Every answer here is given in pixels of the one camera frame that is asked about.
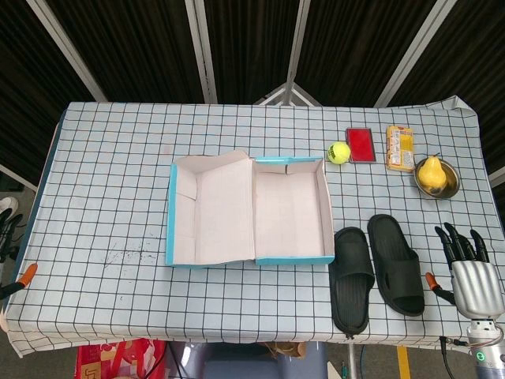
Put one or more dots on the yellow-green tennis ball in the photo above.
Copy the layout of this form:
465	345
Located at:
338	152

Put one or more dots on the white triangular frame foot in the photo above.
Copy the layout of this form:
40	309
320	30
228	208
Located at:
276	94

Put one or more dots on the red flat case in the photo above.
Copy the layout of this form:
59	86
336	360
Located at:
360	144

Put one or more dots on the brown crumpled paper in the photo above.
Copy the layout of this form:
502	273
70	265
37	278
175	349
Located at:
292	349

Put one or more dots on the small steel bowl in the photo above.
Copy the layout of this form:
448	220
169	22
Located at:
453	181

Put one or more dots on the black corrugated partition panel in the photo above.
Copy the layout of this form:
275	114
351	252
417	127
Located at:
473	47
347	47
19	79
248	43
138	47

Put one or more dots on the light blue cardboard shoe box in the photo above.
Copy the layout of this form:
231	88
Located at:
284	213

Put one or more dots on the white metal partition post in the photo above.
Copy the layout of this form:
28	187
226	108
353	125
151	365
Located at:
68	51
202	51
412	51
297	39

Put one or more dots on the white checked tablecloth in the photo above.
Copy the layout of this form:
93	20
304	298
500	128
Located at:
118	177

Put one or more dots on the white metal floor bar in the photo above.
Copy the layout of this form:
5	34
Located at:
498	173
16	177

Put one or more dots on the white shoe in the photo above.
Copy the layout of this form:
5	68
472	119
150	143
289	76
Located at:
8	205

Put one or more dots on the black rubber slipper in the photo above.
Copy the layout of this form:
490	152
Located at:
351	304
394	252

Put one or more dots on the metal table leg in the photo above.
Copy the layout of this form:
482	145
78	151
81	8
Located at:
352	363

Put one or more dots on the black clamp with orange tips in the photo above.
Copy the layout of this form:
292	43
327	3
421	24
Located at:
28	273

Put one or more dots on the yellow pear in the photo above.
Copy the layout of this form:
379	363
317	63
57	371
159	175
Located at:
432	175

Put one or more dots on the red patterned bag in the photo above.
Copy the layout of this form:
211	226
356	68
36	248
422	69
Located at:
118	359

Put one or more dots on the yellow snack packet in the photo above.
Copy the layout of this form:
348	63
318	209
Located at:
400	148

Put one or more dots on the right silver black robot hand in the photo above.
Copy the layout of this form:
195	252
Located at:
475	288

